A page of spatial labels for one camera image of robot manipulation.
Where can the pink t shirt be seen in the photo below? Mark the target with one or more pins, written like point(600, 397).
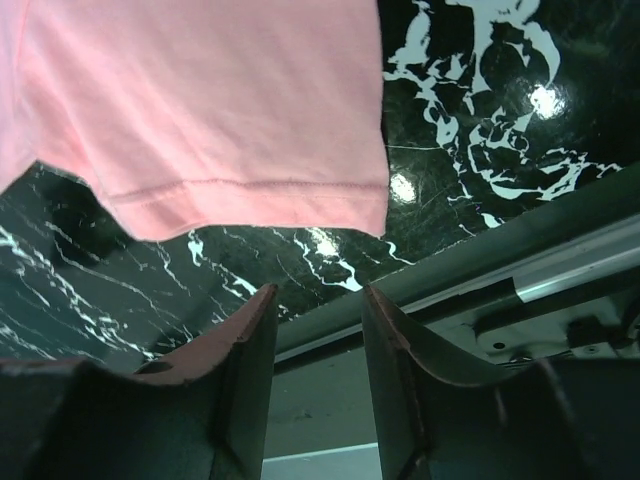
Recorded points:
point(185, 114)

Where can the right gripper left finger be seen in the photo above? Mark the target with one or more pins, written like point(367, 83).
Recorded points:
point(199, 412)

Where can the aluminium frame rail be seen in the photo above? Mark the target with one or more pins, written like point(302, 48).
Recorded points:
point(534, 257)

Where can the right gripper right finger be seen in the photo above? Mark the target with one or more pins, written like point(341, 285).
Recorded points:
point(443, 413)

